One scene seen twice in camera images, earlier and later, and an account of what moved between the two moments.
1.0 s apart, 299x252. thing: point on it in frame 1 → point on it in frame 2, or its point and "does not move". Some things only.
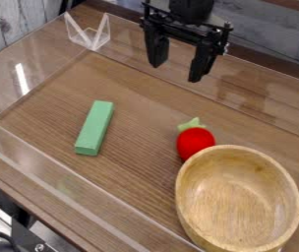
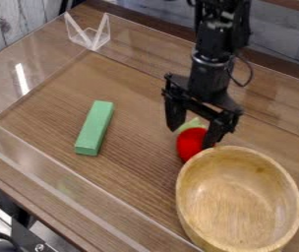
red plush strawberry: (192, 139) does not move
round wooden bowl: (237, 200) does not move
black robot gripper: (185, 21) → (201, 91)
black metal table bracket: (25, 240) does not move
